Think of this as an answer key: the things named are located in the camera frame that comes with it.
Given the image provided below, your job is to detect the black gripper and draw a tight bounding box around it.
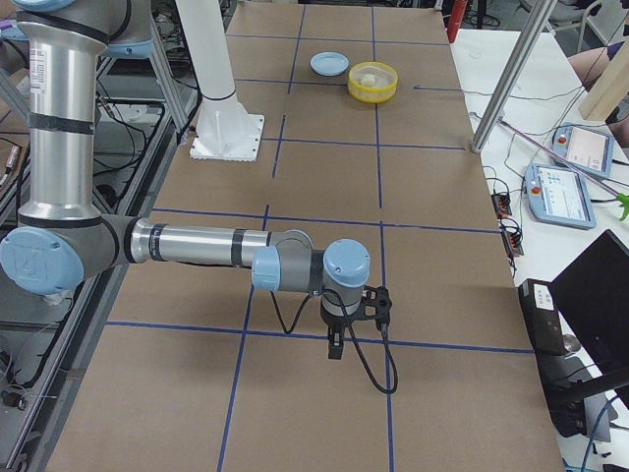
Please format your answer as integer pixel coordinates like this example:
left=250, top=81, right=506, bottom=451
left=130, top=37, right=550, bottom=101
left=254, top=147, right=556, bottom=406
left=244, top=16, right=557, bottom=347
left=321, top=311, right=348, bottom=360

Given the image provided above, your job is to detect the white steamed bun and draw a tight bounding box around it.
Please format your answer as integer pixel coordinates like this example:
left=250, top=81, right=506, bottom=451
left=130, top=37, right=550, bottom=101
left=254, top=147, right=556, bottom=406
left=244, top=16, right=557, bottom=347
left=360, top=73, right=377, bottom=89

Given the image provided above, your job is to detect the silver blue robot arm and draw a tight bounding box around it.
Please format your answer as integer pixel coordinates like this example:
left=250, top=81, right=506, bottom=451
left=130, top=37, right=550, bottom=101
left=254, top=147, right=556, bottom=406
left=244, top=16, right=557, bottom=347
left=1, top=1, right=371, bottom=359

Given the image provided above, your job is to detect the yellow round steamer basket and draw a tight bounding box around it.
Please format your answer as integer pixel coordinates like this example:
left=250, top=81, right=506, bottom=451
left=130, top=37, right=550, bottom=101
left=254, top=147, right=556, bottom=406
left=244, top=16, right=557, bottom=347
left=347, top=61, right=399, bottom=104

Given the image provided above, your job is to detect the near orange black connector module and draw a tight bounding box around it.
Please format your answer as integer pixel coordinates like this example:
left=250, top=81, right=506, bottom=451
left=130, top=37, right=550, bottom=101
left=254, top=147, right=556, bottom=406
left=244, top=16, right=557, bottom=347
left=500, top=226, right=524, bottom=258

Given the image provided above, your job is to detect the orange black connector module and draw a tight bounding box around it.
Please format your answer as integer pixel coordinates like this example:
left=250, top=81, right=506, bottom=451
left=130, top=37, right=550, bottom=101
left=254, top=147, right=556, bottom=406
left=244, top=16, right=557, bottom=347
left=500, top=226, right=524, bottom=258
left=490, top=191, right=512, bottom=218

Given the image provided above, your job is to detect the far orange black connector module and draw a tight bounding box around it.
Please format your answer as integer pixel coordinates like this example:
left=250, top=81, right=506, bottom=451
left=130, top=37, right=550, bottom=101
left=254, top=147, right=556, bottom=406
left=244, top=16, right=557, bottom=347
left=490, top=191, right=512, bottom=218

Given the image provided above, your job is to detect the black computer box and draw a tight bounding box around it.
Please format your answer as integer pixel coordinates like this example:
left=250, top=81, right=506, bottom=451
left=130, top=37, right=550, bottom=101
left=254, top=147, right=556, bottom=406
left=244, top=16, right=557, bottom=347
left=518, top=279, right=611, bottom=443

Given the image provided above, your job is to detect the black monitor on stand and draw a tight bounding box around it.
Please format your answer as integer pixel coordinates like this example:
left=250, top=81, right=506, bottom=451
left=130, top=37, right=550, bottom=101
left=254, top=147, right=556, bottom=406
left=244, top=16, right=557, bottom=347
left=548, top=228, right=629, bottom=414

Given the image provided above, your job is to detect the near blue teach pendant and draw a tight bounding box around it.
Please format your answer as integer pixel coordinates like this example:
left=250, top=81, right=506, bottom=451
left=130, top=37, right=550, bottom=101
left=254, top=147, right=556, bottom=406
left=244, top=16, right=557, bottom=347
left=524, top=163, right=597, bottom=229

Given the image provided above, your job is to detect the blue teach pendant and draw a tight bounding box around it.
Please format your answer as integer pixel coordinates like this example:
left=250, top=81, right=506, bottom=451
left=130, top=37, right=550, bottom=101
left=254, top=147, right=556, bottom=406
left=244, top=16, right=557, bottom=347
left=524, top=163, right=597, bottom=229
left=551, top=123, right=613, bottom=178

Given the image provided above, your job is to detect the light blue plate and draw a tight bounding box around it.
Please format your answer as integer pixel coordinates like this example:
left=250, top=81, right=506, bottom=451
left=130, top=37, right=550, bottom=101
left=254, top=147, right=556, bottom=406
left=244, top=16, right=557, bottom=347
left=310, top=51, right=350, bottom=77

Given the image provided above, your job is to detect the pink stick with green tip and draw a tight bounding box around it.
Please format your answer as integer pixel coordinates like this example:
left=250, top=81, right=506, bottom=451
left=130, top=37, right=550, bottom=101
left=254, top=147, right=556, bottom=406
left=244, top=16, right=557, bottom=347
left=499, top=120, right=629, bottom=221

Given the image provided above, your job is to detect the far blue teach pendant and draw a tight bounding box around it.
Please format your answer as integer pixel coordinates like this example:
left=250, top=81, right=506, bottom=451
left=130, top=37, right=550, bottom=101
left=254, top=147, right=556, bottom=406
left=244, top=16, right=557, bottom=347
left=551, top=123, right=613, bottom=178

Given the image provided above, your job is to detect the red fire extinguisher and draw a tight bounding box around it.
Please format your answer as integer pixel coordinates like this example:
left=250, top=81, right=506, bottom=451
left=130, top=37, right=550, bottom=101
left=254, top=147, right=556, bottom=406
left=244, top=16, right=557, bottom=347
left=446, top=0, right=468, bottom=43

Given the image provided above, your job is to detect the wooden beam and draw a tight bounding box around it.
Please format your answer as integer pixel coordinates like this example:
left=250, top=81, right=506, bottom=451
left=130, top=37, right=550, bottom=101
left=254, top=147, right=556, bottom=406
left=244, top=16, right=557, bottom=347
left=579, top=40, right=629, bottom=121

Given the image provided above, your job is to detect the black camera cable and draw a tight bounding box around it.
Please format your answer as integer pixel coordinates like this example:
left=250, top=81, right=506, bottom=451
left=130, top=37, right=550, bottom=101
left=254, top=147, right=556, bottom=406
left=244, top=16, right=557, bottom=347
left=268, top=288, right=398, bottom=394

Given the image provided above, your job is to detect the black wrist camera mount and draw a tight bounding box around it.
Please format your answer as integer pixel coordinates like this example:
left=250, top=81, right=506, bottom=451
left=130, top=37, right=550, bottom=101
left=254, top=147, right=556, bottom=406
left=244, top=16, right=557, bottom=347
left=353, top=285, right=392, bottom=332

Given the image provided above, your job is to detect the white pedestal column with base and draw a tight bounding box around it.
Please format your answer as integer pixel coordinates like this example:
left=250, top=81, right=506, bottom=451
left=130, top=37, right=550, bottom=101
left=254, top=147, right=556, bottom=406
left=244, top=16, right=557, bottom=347
left=176, top=0, right=264, bottom=162

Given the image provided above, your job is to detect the aluminium side rail frame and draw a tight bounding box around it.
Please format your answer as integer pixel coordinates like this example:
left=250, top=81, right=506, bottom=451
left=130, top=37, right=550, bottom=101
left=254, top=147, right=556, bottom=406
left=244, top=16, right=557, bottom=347
left=0, top=19, right=202, bottom=472

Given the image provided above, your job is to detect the aluminium frame post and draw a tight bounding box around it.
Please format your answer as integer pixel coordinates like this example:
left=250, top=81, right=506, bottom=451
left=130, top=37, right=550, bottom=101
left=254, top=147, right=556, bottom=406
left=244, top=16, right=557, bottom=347
left=470, top=0, right=557, bottom=153

